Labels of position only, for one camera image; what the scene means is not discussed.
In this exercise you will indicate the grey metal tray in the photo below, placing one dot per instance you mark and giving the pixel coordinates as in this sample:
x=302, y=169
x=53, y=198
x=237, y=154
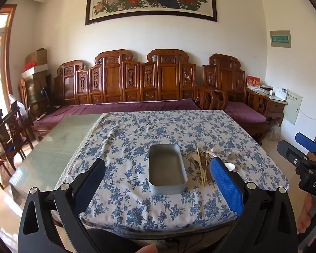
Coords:
x=166, y=168

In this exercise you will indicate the carved wooden armchair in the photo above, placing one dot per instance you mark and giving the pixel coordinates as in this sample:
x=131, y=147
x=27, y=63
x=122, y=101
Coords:
x=226, y=79

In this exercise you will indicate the person's right hand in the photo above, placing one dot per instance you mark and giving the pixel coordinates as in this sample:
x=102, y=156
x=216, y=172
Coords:
x=305, y=213

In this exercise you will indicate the long carved wooden sofa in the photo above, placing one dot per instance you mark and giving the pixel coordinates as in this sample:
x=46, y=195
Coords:
x=113, y=81

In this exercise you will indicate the wooden door frame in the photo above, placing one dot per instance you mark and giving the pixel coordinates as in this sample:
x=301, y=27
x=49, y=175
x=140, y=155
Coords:
x=9, y=52

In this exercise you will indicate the translucent plastic bag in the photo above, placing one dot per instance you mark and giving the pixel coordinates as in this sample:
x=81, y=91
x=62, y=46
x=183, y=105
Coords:
x=273, y=130

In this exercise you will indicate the stack of dark boxes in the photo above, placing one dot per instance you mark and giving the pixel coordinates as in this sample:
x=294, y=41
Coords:
x=38, y=87

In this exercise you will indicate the brown cardboard box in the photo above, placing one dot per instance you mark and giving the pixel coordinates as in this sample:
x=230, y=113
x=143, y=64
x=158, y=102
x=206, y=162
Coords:
x=37, y=56

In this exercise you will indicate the red gift box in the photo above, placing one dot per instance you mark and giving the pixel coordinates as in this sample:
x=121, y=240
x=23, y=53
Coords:
x=253, y=81

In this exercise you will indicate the person's left hand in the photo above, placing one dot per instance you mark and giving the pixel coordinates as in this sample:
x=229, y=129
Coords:
x=146, y=249

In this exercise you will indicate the blue floral tablecloth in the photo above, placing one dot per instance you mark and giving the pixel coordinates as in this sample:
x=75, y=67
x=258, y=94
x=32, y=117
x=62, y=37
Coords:
x=126, y=142

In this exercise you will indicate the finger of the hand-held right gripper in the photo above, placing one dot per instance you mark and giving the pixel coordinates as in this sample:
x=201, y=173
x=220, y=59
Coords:
x=287, y=150
x=306, y=141

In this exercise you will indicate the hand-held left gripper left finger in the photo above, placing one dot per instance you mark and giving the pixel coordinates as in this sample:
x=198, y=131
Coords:
x=88, y=187

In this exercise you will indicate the small white box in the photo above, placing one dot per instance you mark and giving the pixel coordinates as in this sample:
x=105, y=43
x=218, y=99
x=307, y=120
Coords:
x=281, y=93

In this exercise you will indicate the framed floral painting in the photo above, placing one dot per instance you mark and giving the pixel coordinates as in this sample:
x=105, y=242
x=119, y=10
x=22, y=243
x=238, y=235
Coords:
x=150, y=0

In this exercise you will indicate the brown wooden chopstick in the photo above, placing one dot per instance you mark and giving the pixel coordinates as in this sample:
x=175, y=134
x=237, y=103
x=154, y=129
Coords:
x=209, y=172

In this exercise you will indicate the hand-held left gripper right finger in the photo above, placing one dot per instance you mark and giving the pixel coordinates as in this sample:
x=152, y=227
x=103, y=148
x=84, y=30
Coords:
x=226, y=187

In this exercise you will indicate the purple armchair cushion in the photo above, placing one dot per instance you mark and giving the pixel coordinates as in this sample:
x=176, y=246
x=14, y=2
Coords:
x=246, y=112

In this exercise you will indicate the white plastic bag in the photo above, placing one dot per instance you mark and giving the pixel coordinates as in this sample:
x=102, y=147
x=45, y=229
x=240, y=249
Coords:
x=17, y=104

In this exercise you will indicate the light wooden chopstick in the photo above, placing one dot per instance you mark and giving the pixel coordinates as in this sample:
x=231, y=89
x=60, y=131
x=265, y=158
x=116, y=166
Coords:
x=200, y=168
x=203, y=171

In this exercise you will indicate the wooden side table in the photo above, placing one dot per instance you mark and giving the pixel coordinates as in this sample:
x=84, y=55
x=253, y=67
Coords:
x=275, y=106

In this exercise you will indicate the cream electrical panel door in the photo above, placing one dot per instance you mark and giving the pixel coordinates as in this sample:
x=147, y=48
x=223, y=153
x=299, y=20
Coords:
x=293, y=106

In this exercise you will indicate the green framed wall panel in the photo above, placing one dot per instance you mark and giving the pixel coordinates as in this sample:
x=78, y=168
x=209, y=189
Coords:
x=280, y=39

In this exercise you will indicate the flat white box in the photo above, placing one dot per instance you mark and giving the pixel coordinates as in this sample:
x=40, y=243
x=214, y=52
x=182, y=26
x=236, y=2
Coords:
x=35, y=70

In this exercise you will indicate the beige plastic fork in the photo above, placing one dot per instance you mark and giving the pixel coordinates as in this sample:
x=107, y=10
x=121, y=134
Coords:
x=209, y=152

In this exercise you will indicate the purple sofa cushion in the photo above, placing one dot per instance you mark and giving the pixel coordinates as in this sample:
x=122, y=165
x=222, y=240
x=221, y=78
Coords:
x=115, y=108

